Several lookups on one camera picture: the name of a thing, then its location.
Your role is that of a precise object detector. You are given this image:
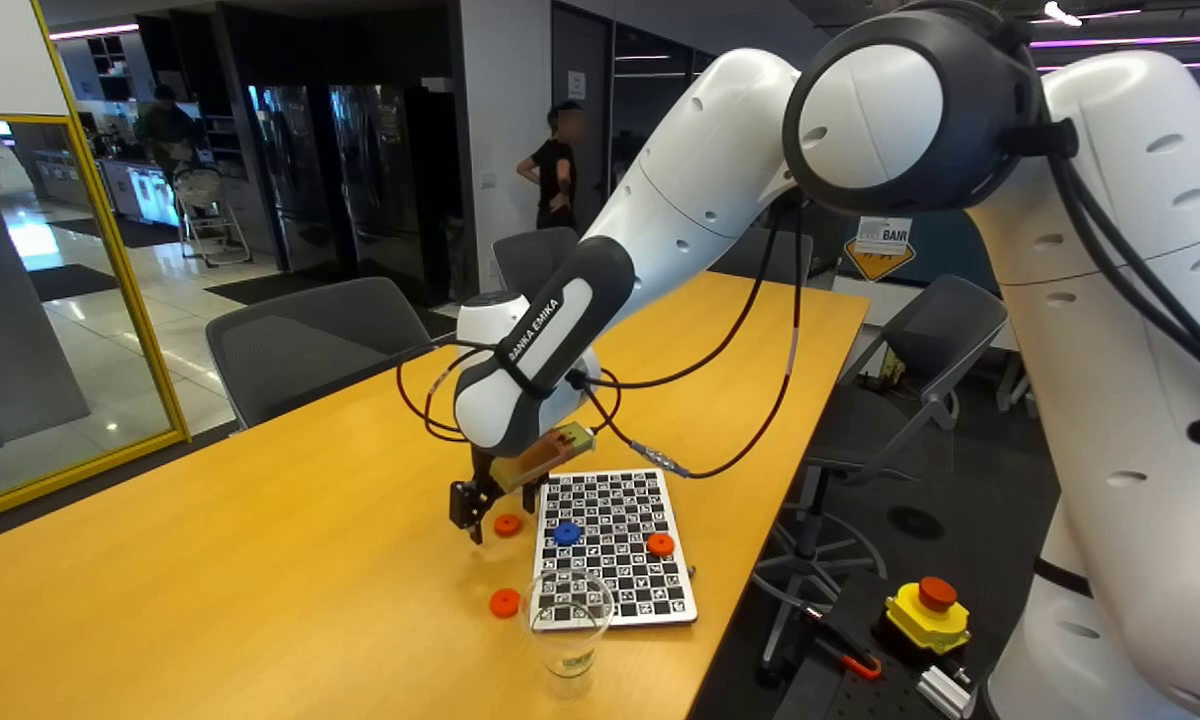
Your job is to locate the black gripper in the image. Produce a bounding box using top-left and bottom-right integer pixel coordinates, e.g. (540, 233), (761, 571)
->
(445, 445), (544, 549)

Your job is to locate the clear glass cup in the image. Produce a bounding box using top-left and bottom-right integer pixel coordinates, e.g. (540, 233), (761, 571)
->
(515, 578), (614, 704)

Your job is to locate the checkered calibration board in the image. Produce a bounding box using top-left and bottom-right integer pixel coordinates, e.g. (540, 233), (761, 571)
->
(522, 465), (698, 635)

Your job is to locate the grey office chair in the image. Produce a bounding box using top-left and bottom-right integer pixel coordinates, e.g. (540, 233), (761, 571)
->
(491, 224), (591, 310)
(205, 271), (441, 433)
(756, 271), (1013, 678)
(705, 229), (815, 288)

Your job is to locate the person in black shirt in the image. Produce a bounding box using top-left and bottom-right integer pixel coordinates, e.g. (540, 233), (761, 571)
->
(515, 98), (586, 233)

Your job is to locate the yellow framed glass partition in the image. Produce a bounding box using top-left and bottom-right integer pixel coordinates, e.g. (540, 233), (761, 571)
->
(0, 0), (191, 533)

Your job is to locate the yellow red emergency stop button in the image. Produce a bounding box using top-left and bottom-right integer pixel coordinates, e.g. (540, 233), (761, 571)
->
(880, 571), (974, 662)

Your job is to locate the white orange sign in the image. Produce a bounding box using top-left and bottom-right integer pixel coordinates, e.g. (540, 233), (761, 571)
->
(843, 214), (918, 285)

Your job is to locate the blue cabinet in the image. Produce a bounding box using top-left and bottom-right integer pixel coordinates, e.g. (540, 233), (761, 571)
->
(891, 210), (1030, 294)

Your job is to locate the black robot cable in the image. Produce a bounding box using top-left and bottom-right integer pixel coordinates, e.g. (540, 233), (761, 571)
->
(572, 197), (813, 485)
(392, 215), (784, 449)

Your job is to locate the black tool with orange handle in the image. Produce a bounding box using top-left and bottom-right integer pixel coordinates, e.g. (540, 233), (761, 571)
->
(808, 634), (886, 687)

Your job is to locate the thick black cable bundle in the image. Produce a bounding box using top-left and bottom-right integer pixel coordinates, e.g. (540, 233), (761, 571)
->
(1022, 116), (1200, 451)

